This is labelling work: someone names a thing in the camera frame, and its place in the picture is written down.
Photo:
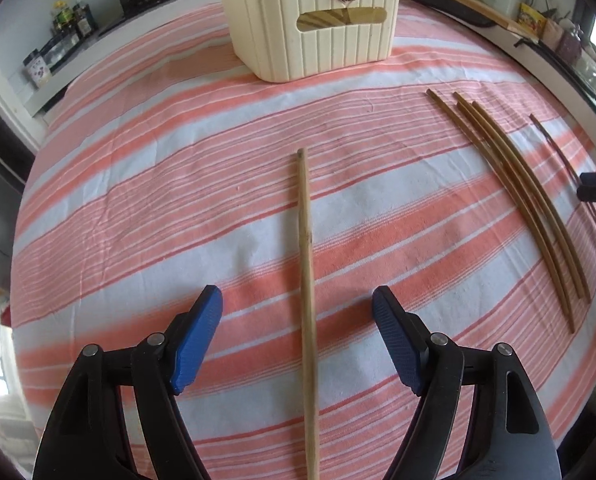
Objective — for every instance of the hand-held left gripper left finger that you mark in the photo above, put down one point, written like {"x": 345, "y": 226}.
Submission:
{"x": 197, "y": 340}

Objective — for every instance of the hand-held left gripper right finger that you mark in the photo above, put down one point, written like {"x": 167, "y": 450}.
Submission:
{"x": 398, "y": 340}

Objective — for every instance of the brown wooden chopstick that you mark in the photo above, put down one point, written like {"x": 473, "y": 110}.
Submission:
{"x": 541, "y": 210}
{"x": 519, "y": 210}
{"x": 530, "y": 210}
{"x": 552, "y": 207}

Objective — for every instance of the light wooden chopstick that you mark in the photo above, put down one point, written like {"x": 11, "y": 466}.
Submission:
{"x": 305, "y": 260}

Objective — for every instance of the cream utensil holder box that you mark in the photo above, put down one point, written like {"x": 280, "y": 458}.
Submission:
{"x": 303, "y": 45}

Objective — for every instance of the purple soap bottle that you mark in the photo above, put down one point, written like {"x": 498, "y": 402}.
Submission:
{"x": 572, "y": 42}

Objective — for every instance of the wooden cutting board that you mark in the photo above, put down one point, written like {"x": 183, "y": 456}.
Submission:
{"x": 478, "y": 5}

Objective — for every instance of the black oblong holder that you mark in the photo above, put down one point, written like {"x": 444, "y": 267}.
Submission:
{"x": 448, "y": 2}

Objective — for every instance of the white label spice jar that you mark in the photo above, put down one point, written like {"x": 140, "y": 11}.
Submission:
{"x": 37, "y": 70}

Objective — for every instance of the black gas stove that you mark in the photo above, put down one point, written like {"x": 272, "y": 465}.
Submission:
{"x": 142, "y": 5}

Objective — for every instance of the dark sauce bottle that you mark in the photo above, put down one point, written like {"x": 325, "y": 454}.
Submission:
{"x": 81, "y": 15}

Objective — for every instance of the yellow cap sauce bottle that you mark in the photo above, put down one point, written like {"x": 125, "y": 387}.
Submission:
{"x": 61, "y": 16}

